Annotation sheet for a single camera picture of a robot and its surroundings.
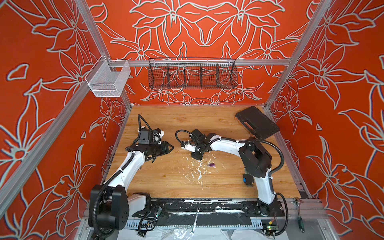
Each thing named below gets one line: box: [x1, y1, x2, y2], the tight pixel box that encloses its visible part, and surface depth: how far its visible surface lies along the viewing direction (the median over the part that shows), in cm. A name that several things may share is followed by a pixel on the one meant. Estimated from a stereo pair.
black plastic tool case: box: [235, 106, 280, 140], surface depth 105 cm
